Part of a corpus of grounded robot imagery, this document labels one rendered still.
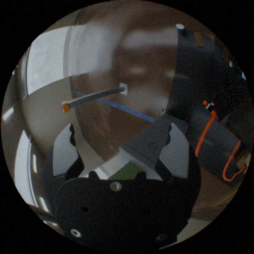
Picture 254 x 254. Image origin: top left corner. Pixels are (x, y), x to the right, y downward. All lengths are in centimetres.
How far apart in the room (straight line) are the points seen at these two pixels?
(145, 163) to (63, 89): 595
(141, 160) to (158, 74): 104
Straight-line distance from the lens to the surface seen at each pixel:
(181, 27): 124
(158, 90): 128
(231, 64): 42
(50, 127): 664
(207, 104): 115
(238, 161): 160
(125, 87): 165
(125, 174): 67
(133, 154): 66
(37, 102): 626
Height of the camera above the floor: 115
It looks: 37 degrees down
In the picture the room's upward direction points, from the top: 121 degrees counter-clockwise
